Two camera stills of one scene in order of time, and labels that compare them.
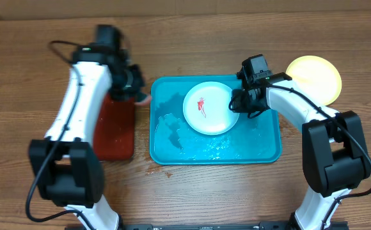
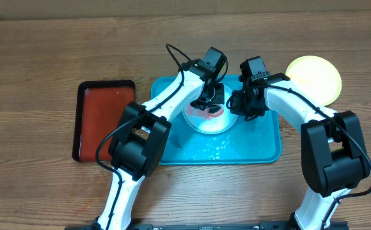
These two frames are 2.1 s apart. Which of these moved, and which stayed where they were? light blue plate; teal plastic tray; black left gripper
Moved: black left gripper
Stayed: light blue plate; teal plastic tray
